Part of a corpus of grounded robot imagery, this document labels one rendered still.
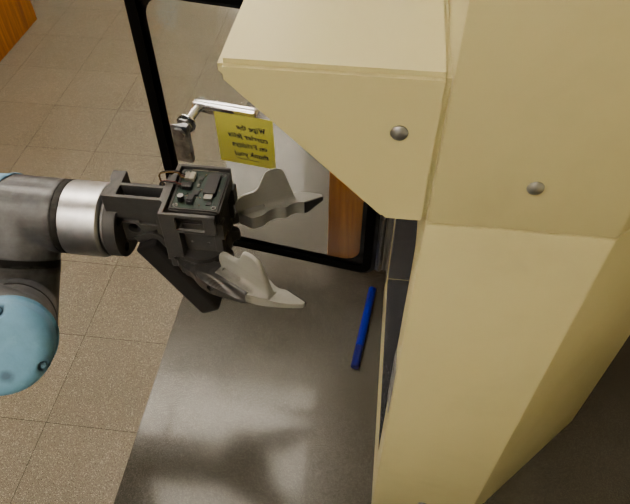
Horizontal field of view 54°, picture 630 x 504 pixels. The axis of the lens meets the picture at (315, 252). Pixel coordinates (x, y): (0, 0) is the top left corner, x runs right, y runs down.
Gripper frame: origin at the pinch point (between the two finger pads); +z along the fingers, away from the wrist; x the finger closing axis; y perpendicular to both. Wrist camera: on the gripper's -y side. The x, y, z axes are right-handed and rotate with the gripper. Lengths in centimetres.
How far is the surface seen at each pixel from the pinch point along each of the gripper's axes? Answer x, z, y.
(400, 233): 13.9, 9.2, -10.6
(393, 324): 6.3, 9.5, -19.8
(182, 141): 18.9, -19.1, -2.6
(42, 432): 29, -83, -121
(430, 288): -14.5, 9.5, 13.7
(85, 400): 40, -74, -121
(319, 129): -14.5, 2.0, 26.0
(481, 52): -14.5, 9.4, 30.9
